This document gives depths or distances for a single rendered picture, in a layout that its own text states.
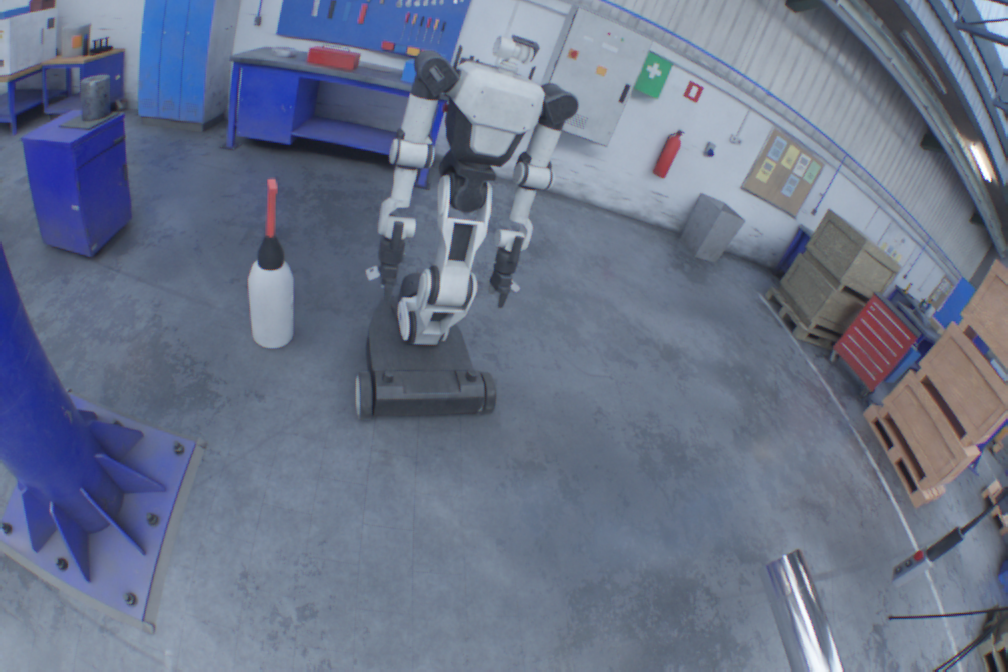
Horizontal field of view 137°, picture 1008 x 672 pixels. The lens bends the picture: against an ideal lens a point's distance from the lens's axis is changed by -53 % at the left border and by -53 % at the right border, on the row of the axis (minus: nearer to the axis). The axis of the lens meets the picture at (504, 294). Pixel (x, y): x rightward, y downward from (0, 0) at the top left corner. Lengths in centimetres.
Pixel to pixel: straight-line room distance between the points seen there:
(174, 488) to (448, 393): 115
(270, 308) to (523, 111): 128
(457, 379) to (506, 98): 112
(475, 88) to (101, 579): 197
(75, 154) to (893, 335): 652
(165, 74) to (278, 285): 335
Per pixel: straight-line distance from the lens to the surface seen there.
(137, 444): 183
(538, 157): 146
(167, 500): 169
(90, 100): 279
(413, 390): 170
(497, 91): 126
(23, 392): 122
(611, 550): 188
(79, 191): 266
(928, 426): 469
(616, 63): 416
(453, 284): 146
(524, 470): 186
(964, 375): 465
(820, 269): 517
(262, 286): 182
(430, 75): 126
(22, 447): 132
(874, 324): 505
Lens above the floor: 150
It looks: 34 degrees down
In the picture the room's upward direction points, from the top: 22 degrees clockwise
